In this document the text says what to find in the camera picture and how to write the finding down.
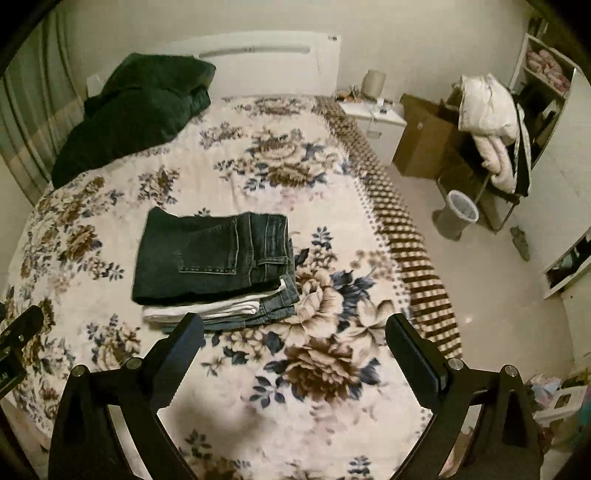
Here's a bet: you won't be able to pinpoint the white puffer jacket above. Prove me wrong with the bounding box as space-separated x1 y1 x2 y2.
458 74 519 145

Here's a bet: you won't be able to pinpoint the floral bed blanket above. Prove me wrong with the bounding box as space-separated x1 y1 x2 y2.
4 96 461 479

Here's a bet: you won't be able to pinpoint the white bed headboard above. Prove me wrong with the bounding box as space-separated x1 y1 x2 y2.
86 31 342 99

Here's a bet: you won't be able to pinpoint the pink puffer jacket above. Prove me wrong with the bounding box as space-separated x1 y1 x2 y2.
472 135 516 194

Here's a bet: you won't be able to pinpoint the white nightstand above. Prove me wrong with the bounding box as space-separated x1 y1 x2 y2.
339 102 407 166

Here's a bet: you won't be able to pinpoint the brown cardboard box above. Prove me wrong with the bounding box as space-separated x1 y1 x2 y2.
393 94 465 180

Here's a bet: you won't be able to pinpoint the grey green striped curtain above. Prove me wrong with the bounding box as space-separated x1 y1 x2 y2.
1 4 83 204

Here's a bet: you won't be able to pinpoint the dark green folded quilt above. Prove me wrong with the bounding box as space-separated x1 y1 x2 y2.
51 86 211 188

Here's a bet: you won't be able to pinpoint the white wardrobe shelf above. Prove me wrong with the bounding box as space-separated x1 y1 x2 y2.
509 35 590 377

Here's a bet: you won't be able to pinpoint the dark blue denim jeans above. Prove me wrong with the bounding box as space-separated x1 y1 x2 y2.
131 207 293 306

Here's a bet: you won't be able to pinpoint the black metal chair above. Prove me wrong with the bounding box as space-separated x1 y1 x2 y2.
444 81 533 206

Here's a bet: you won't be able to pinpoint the folded white pants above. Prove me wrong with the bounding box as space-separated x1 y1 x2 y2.
142 279 287 323

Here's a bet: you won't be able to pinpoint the grey mesh waste bin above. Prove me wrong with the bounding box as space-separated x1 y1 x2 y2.
432 190 480 241

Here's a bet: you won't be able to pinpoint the pink folded bedding on shelf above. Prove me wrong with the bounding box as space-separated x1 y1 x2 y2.
526 49 570 94

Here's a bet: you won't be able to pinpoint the grey shoe on floor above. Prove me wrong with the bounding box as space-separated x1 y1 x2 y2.
510 226 531 262

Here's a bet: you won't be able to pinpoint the folded light blue jeans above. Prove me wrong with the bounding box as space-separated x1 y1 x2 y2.
152 273 298 333

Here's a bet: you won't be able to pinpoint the dark green pillow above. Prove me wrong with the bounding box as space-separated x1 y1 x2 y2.
100 53 216 98

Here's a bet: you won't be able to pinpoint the beige cylindrical lamp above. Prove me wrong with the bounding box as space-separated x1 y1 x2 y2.
361 69 387 100

